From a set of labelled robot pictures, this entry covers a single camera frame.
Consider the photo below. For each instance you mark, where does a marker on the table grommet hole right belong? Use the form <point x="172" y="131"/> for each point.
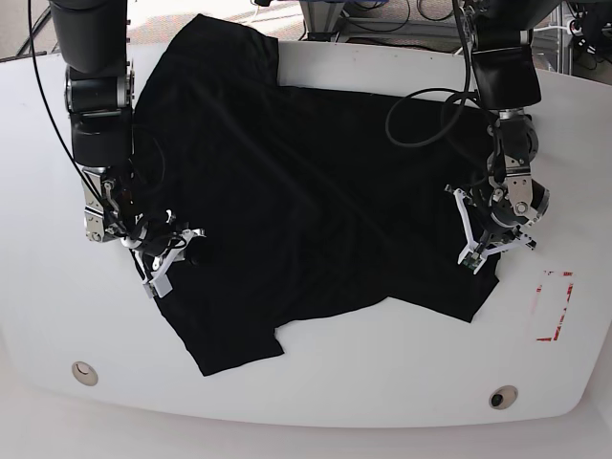
<point x="503" y="397"/>

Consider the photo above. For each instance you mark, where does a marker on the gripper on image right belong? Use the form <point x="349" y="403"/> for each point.
<point x="493" y="227"/>

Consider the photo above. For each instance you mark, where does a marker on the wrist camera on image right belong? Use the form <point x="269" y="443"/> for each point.
<point x="471" y="260"/>

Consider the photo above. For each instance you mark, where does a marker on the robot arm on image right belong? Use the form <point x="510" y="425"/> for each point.
<point x="498" y="36"/>

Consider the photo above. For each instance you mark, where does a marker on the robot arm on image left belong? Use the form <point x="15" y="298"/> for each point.
<point x="126" y="172"/>

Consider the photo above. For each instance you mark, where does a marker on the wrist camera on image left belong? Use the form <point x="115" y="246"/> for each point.
<point x="159" y="286"/>

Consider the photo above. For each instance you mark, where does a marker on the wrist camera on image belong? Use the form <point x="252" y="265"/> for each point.
<point x="159" y="286"/>
<point x="471" y="260"/>

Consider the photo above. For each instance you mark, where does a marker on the black t-shirt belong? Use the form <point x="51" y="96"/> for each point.
<point x="308" y="210"/>

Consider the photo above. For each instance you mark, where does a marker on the red tape rectangle marking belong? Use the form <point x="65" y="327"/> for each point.
<point x="552" y="298"/>

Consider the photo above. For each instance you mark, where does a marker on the white table grommet left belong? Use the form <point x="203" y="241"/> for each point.
<point x="84" y="373"/>

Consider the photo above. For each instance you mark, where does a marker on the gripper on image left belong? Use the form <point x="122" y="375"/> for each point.
<point x="157" y="240"/>

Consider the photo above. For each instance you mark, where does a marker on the aluminium frame rail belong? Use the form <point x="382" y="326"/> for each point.
<point x="429" y="25"/>

